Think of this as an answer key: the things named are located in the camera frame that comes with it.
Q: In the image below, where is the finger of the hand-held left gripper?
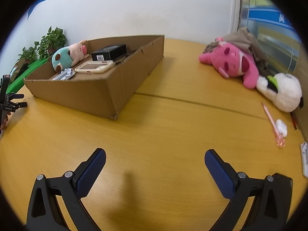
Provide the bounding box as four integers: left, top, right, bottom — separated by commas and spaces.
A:
8, 102, 28, 110
5, 93, 24, 101

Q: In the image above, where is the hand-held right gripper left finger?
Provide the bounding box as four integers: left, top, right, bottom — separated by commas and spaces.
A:
25, 148, 107, 231

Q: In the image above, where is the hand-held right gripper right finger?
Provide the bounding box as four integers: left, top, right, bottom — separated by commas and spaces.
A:
204, 149, 293, 231

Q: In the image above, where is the small white packet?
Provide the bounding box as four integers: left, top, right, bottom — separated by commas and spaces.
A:
52, 68, 77, 81

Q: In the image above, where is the brown cardboard box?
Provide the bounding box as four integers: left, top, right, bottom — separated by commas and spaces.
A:
23, 35, 165, 120

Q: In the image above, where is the black printed box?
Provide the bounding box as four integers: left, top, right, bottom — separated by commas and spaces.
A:
91, 44, 127, 62

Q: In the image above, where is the person's left hand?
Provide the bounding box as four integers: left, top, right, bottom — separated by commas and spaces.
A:
0, 115, 9, 131

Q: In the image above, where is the green table cloth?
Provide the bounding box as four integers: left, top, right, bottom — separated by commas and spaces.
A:
5, 57, 52, 94

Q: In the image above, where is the small brown carton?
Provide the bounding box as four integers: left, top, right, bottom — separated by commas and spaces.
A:
11, 59, 27, 77

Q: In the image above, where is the small potted green plant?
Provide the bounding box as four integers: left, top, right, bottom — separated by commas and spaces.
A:
18, 47, 38, 64

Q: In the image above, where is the teal and pink plush toy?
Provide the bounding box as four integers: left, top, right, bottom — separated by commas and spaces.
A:
51, 40, 88, 74

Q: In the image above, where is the large potted green plant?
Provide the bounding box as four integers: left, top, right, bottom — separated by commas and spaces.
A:
36, 26, 67, 58

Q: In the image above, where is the cream phone case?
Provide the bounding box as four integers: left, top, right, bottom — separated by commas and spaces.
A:
75, 61, 115, 74

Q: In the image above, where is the pink pen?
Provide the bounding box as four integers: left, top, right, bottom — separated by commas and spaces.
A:
261, 102, 287, 148

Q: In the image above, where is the white earbud case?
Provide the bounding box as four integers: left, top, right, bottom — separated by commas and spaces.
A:
275, 119, 288, 136

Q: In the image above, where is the white flat gadget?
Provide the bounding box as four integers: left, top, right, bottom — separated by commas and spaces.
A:
300, 142, 308, 177

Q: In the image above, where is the white panda plush toy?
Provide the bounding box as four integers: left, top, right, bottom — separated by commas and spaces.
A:
255, 73, 303, 113

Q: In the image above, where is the beige cloth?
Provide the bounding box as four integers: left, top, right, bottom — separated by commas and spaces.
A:
204, 27, 269, 69

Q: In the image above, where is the blue window sign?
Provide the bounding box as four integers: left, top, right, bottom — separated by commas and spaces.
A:
248, 7, 295, 32

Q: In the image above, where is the blue wall decal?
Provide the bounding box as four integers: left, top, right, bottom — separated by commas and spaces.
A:
27, 0, 65, 20

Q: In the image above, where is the white hanging cable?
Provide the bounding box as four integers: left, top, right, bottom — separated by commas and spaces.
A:
287, 32, 295, 74

